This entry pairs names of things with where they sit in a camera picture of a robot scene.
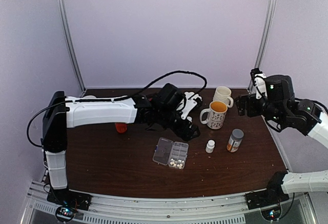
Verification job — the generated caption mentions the white pills in organizer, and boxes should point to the white pills in organizer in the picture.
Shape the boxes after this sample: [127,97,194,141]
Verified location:
[169,158,185,170]

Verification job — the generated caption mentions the orange pill bottle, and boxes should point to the orange pill bottle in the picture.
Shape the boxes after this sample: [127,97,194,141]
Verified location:
[115,123,128,134]

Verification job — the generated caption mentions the amber bottle grey cap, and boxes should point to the amber bottle grey cap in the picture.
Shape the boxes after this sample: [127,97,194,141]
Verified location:
[227,129,244,153]

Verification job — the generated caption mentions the right aluminium frame post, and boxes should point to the right aluminium frame post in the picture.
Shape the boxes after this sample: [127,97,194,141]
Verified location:
[248,0,279,93]

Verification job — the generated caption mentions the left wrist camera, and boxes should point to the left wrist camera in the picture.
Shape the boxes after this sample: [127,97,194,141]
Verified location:
[176,92,202,119]

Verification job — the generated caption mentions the floral mug yellow inside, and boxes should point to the floral mug yellow inside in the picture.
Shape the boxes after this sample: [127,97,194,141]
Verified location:
[199,101,228,130]

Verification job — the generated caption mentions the clear plastic pill organizer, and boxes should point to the clear plastic pill organizer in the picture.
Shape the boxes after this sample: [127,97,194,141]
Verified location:
[152,137,189,167]

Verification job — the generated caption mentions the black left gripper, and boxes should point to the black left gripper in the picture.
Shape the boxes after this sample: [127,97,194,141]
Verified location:
[157,108,201,142]

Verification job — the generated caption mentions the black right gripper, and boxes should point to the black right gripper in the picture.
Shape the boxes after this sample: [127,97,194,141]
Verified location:
[235,93,285,126]

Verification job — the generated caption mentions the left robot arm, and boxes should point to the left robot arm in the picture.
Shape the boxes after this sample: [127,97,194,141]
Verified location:
[41,84,202,206]

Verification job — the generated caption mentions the plain white ceramic bowl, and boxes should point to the plain white ceramic bowl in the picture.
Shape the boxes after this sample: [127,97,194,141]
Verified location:
[82,95,96,99]

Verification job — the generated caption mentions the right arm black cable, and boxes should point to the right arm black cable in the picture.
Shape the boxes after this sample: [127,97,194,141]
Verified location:
[265,98,328,217]

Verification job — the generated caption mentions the cream textured mug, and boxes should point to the cream textured mug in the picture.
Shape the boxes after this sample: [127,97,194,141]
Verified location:
[213,86,234,108]

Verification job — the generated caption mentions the left aluminium frame post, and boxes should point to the left aluminium frame post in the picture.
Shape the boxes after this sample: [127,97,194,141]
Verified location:
[57,0,86,93]

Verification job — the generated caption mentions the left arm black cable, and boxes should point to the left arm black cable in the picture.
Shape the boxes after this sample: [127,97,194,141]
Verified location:
[26,70,208,148]

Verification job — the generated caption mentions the aluminium frame post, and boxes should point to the aluminium frame post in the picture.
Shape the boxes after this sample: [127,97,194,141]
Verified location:
[248,0,279,93]
[57,0,86,93]

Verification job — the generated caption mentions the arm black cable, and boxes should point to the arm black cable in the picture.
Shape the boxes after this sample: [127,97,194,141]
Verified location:
[265,98,328,217]
[26,70,208,148]

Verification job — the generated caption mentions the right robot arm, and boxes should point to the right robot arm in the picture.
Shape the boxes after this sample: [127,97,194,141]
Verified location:
[235,68,327,205]

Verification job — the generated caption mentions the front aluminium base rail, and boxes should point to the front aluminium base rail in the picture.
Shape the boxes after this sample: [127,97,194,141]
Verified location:
[17,181,319,223]

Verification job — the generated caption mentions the small white pill bottle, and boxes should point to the small white pill bottle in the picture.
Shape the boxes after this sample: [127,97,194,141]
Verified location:
[206,139,215,153]

